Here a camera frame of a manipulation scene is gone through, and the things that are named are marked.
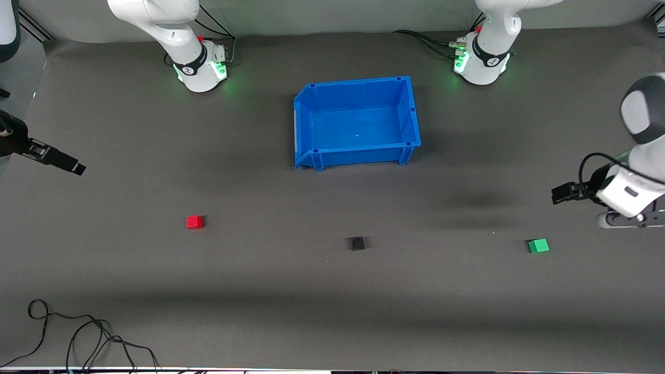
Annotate black tangled floor cable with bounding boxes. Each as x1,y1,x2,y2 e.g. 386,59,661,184
66,319,159,374

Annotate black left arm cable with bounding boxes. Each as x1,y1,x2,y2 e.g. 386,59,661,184
578,152,632,201

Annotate dark grey table mat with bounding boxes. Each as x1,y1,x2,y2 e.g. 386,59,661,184
0,21,665,370

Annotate blue plastic bin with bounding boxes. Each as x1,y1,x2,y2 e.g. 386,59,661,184
293,76,422,172

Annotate black looped floor cable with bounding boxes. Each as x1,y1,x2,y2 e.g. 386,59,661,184
0,300,112,367

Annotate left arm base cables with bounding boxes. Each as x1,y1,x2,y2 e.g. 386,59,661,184
392,29,467,59

